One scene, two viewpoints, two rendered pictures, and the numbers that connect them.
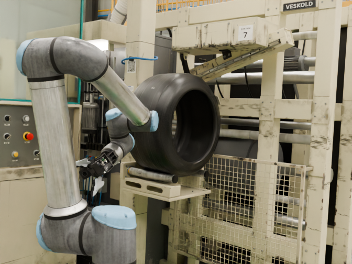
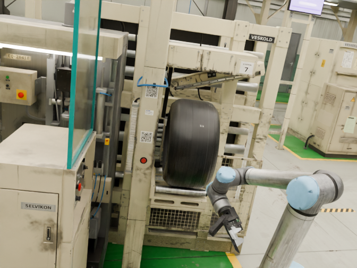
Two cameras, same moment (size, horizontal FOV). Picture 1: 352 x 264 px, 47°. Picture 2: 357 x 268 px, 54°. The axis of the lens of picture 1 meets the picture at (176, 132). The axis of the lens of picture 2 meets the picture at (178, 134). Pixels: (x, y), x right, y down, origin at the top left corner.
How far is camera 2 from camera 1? 1.98 m
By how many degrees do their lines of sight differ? 48
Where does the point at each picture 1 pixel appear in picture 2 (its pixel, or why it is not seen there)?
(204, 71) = (187, 84)
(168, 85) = (215, 123)
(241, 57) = (225, 79)
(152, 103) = (209, 142)
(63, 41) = (340, 183)
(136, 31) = (161, 58)
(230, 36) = (232, 68)
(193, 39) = (193, 61)
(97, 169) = not seen: hidden behind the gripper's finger
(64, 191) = not seen: outside the picture
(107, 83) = not seen: hidden behind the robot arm
